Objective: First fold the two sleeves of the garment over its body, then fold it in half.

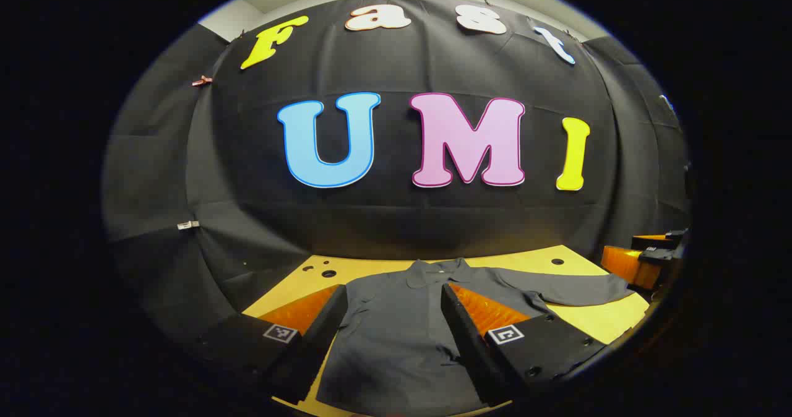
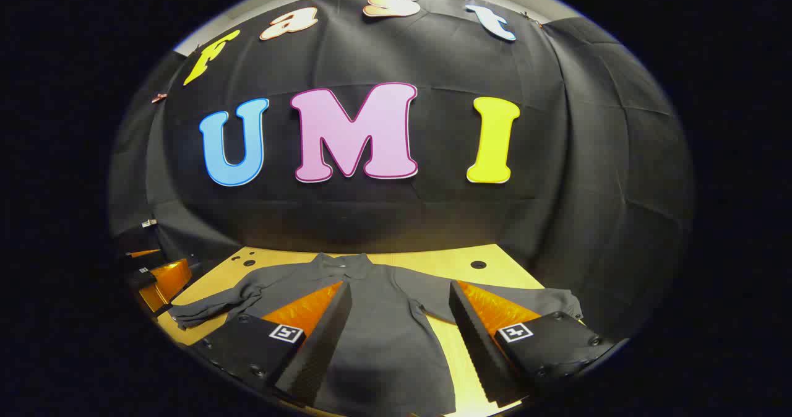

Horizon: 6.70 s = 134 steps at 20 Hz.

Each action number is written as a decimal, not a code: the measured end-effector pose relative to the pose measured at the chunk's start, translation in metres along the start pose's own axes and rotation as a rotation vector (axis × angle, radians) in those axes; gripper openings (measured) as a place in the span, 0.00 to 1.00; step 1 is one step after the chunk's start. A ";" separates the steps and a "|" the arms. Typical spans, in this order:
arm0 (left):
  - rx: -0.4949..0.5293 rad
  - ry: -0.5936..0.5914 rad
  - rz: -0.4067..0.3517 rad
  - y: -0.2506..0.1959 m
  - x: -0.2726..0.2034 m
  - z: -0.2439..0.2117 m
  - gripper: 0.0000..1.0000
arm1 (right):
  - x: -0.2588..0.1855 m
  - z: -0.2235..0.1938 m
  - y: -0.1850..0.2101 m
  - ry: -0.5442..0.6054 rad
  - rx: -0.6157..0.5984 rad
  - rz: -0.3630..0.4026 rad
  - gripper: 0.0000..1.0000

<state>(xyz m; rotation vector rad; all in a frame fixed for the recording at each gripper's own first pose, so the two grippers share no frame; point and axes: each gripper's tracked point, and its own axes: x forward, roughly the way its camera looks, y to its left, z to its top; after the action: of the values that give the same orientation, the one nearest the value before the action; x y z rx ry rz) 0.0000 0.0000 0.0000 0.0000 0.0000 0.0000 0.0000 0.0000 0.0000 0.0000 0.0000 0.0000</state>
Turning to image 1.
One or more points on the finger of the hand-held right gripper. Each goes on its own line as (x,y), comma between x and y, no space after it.
(625,265)
(674,237)

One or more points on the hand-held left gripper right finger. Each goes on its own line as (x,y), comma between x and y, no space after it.
(461,330)

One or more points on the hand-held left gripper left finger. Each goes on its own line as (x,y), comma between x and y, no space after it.
(325,324)

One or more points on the gray collared shirt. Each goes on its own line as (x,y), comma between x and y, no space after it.
(396,318)

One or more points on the black backdrop cloth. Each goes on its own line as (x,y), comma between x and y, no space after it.
(396,219)

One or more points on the white clip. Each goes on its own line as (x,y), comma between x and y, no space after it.
(187,225)

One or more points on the red clip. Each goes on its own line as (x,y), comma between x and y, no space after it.
(202,81)

